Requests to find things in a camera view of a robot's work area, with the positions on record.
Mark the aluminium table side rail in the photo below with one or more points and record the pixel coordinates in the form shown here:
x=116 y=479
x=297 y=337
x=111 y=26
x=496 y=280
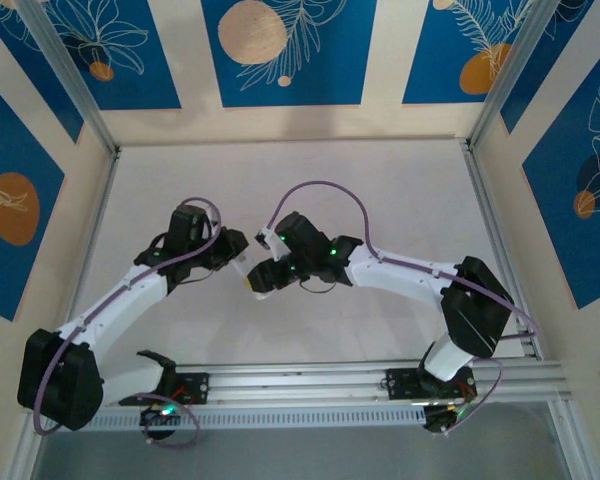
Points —
x=91 y=245
x=481 y=185

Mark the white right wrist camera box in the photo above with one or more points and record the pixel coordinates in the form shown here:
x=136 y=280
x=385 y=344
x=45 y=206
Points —
x=272 y=242

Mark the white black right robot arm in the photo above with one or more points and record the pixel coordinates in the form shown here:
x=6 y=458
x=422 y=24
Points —
x=400 y=272

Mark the wide aluminium base rail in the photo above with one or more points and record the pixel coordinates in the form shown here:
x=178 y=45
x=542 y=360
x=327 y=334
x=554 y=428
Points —
x=290 y=385

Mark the blue floral wall poster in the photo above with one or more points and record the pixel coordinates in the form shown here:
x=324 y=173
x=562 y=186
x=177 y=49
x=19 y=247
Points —
x=330 y=75
x=0 y=280
x=555 y=225
x=130 y=85
x=35 y=85
x=555 y=75
x=430 y=50

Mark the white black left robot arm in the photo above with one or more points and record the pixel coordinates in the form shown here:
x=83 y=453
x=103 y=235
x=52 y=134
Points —
x=115 y=305

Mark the aluminium frame post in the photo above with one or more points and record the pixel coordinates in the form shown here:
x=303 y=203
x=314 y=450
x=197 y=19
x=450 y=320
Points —
x=24 y=462
x=512 y=70
x=572 y=450
x=72 y=75

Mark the white remote control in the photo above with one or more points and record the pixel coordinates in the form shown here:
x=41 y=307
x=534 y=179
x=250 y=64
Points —
x=242 y=264

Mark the black controller board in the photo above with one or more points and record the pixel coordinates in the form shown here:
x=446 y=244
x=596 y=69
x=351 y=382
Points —
x=437 y=420
x=155 y=415

